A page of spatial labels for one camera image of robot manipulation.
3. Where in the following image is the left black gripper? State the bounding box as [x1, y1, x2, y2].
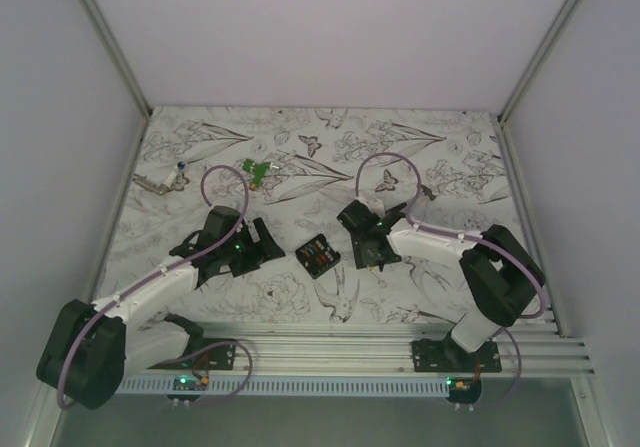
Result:
[219, 218, 284, 277]

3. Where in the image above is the black fuse box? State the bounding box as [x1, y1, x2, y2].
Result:
[295, 234, 341, 280]

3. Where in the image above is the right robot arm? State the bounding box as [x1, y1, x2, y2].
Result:
[337, 200, 547, 372]

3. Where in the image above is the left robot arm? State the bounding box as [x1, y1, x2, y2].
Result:
[36, 206, 285, 409]

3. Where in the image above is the floral patterned table mat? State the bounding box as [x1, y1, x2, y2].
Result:
[97, 107, 521, 325]

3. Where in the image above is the green connector part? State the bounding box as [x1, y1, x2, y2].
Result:
[242, 159, 280, 190]

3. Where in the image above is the left small circuit board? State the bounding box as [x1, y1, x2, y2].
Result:
[173, 375, 208, 392]

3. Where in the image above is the small circuit board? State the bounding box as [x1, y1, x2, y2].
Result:
[173, 375, 208, 392]
[446, 377, 481, 395]

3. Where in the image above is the right small circuit board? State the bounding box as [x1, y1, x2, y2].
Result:
[446, 377, 481, 395]

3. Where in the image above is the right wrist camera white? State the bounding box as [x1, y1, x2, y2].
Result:
[367, 198, 386, 217]

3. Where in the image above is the hammer with black handle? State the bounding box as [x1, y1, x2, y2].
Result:
[385, 184, 437, 218]

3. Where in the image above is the aluminium rail beam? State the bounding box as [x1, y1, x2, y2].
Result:
[47, 330, 599, 377]

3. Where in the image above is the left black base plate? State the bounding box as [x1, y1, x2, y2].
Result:
[151, 338, 236, 372]

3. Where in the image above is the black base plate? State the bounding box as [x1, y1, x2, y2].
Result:
[151, 338, 236, 372]
[411, 334, 502, 374]

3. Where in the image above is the metal bracket with blue knob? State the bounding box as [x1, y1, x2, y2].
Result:
[133, 161, 190, 196]

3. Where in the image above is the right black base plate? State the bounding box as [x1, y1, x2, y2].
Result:
[411, 334, 502, 374]

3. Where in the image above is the grey slotted cable duct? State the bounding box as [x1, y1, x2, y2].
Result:
[116, 374, 449, 398]

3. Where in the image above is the right aluminium frame post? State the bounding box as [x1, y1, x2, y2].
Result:
[497, 0, 599, 123]

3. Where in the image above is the aluminium frame post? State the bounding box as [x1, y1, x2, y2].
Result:
[78, 0, 153, 118]
[497, 0, 599, 123]

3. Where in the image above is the left aluminium frame post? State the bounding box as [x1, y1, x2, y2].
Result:
[78, 0, 153, 118]

